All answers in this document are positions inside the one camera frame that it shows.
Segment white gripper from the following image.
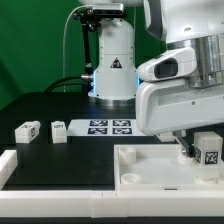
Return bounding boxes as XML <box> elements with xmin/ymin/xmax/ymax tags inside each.
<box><xmin>136</xmin><ymin>79</ymin><xmax>224</xmax><ymax>158</ymax></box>

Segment white square tabletop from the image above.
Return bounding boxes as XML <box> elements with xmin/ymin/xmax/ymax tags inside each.
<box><xmin>114</xmin><ymin>144</ymin><xmax>224</xmax><ymax>191</ymax></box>

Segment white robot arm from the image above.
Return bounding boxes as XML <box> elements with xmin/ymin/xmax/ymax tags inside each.
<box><xmin>136</xmin><ymin>0</ymin><xmax>224</xmax><ymax>135</ymax></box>

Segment white sheet with tags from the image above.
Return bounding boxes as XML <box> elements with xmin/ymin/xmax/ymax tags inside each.
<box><xmin>67</xmin><ymin>119</ymin><xmax>142</xmax><ymax>136</ymax></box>

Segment white U-shaped fence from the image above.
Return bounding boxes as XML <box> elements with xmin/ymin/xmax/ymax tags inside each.
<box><xmin>0</xmin><ymin>150</ymin><xmax>224</xmax><ymax>218</ymax></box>

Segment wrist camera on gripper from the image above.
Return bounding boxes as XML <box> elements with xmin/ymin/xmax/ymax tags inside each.
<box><xmin>138</xmin><ymin>47</ymin><xmax>197</xmax><ymax>82</ymax></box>

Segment black cables at base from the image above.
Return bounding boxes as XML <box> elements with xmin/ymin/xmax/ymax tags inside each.
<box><xmin>44</xmin><ymin>75</ymin><xmax>93</xmax><ymax>94</ymax></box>

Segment black camera stand pole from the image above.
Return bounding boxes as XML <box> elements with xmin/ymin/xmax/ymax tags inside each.
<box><xmin>80</xmin><ymin>17</ymin><xmax>93</xmax><ymax>93</ymax></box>

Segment black camera on mount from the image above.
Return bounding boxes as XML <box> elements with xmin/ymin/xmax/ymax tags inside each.
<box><xmin>74</xmin><ymin>3</ymin><xmax>124</xmax><ymax>19</ymax></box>

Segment white thin cable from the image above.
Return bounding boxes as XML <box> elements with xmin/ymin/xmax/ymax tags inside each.
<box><xmin>62</xmin><ymin>4</ymin><xmax>88</xmax><ymax>94</ymax></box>

